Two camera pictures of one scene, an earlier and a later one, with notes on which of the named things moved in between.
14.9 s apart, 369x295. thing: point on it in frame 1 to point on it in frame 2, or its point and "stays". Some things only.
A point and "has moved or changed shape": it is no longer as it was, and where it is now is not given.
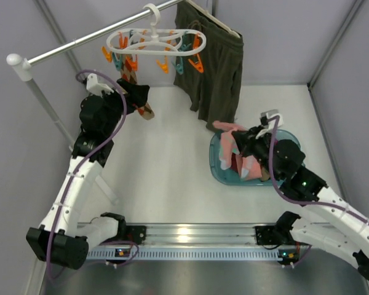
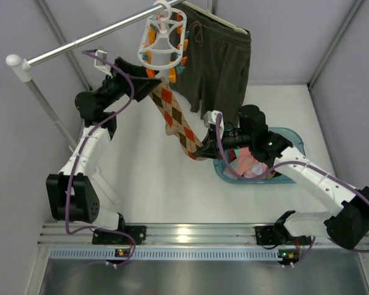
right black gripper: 246,141 to 217,142
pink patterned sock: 229,144 has moved or changed shape
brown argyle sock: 129,76 to 176,121
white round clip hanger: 157,42 to 162,45
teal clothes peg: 179,67 stays
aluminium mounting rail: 194,243 stays
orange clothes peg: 165,66 to 150,73
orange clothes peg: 198,65 to 172,76
